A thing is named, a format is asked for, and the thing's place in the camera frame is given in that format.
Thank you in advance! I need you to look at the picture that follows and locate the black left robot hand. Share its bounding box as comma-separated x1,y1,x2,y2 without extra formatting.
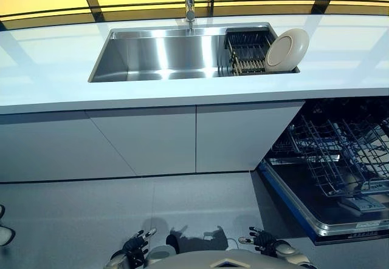
122,227,157,268

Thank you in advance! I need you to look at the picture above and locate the open dishwasher door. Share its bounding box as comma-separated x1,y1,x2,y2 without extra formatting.
258,158,389,246

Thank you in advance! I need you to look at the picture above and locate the dishwasher wire rack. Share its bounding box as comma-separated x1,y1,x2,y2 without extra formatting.
270,104,389,199

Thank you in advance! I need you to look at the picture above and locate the white round plate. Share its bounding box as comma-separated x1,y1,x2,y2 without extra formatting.
263,27,310,72

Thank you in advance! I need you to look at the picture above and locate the grey cabinet door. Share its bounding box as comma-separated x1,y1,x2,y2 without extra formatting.
85,105,197,177
196,100,306,174
0,110,143,183

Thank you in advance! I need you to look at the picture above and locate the chrome kitchen faucet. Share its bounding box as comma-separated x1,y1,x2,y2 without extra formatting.
184,0,202,24

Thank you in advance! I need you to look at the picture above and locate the stainless steel sink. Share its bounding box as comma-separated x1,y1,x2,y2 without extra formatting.
88,22,301,84

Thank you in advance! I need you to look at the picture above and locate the black window frame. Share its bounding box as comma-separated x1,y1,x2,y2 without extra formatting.
0,0,389,22

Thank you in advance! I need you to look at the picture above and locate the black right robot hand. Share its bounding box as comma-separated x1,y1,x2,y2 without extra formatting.
238,226,278,256

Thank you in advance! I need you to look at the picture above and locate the black dish drying rack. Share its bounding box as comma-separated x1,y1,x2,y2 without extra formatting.
224,27,300,76

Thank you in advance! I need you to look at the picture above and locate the grey robot torso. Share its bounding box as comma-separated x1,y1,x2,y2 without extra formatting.
145,234,301,269

